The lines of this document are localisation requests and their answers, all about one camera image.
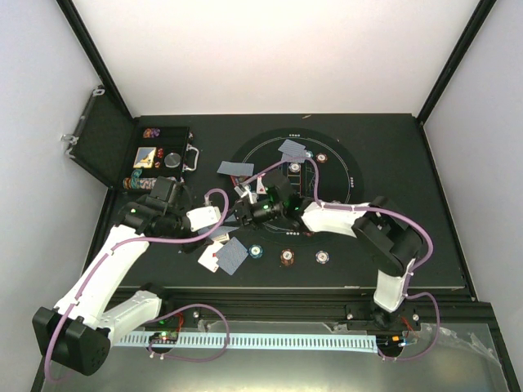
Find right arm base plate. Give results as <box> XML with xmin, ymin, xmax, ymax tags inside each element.
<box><xmin>345</xmin><ymin>302</ymin><xmax>420</xmax><ymax>332</ymax></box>

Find purple cable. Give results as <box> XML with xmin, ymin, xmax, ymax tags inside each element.
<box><xmin>43</xmin><ymin>188</ymin><xmax>230</xmax><ymax>382</ymax></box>
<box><xmin>244</xmin><ymin>157</ymin><xmax>441</xmax><ymax>363</ymax></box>

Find clear dealer button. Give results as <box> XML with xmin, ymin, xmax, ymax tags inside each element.
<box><xmin>164</xmin><ymin>153</ymin><xmax>181</xmax><ymax>168</ymax></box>

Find red triangular all-in button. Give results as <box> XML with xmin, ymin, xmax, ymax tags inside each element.
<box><xmin>230</xmin><ymin>176</ymin><xmax>247</xmax><ymax>187</ymax></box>

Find face-up hearts card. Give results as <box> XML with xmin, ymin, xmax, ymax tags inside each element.
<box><xmin>257</xmin><ymin>177</ymin><xmax>266</xmax><ymax>194</ymax></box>

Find light blue slotted strip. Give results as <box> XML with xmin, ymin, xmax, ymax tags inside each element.
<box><xmin>115</xmin><ymin>331</ymin><xmax>378</xmax><ymax>354</ymax></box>

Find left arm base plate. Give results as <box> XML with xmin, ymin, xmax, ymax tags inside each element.
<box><xmin>142</xmin><ymin>305</ymin><xmax>201</xmax><ymax>327</ymax></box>

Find purple chips in case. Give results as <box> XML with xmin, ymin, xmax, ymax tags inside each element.
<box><xmin>143</xmin><ymin>128</ymin><xmax>161</xmax><ymax>139</ymax></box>

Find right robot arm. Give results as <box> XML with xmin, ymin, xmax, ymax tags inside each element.
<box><xmin>233</xmin><ymin>170</ymin><xmax>423</xmax><ymax>330</ymax></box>

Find purple poker chip stack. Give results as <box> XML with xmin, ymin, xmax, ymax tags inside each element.
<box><xmin>315</xmin><ymin>251</ymin><xmax>330</xmax><ymax>265</ymax></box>

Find round black poker mat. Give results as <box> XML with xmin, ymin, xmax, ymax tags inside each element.
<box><xmin>232</xmin><ymin>127</ymin><xmax>364</xmax><ymax>248</ymax></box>

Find face-down card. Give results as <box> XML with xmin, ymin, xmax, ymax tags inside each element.
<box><xmin>216</xmin><ymin>238</ymin><xmax>248</xmax><ymax>275</ymax></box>

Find face-up ace card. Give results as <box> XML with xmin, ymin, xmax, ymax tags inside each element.
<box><xmin>198</xmin><ymin>243</ymin><xmax>223</xmax><ymax>273</ymax></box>

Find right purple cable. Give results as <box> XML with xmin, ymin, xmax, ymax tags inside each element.
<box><xmin>244</xmin><ymin>157</ymin><xmax>441</xmax><ymax>363</ymax></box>

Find purple chip mat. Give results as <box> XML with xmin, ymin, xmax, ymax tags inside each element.
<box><xmin>288</xmin><ymin>163</ymin><xmax>301</xmax><ymax>173</ymax></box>

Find card box in case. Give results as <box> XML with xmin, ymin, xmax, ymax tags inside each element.
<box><xmin>132</xmin><ymin>147</ymin><xmax>157</xmax><ymax>169</ymax></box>

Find red chip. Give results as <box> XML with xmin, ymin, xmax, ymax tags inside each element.
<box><xmin>316</xmin><ymin>153</ymin><xmax>328</xmax><ymax>163</ymax></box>

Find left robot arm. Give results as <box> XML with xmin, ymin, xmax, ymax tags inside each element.
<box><xmin>32</xmin><ymin>177</ymin><xmax>230</xmax><ymax>382</ymax></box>

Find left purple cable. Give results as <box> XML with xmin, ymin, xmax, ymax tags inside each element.
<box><xmin>43</xmin><ymin>188</ymin><xmax>230</xmax><ymax>382</ymax></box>

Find black poker chip case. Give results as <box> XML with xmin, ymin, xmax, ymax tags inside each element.
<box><xmin>62</xmin><ymin>86</ymin><xmax>199</xmax><ymax>193</ymax></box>

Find deck of playing cards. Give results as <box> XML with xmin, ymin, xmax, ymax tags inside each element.
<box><xmin>198</xmin><ymin>226</ymin><xmax>237</xmax><ymax>243</ymax></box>

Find red-brown poker chip stack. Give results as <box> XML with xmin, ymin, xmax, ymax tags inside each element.
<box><xmin>280</xmin><ymin>249</ymin><xmax>294</xmax><ymax>266</ymax></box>

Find chips row in case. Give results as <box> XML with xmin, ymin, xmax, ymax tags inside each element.
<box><xmin>123</xmin><ymin>169</ymin><xmax>157</xmax><ymax>190</ymax></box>

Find teal poker chip stack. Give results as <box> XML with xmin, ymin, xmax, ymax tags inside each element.
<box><xmin>248</xmin><ymin>244</ymin><xmax>264</xmax><ymax>259</ymax></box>

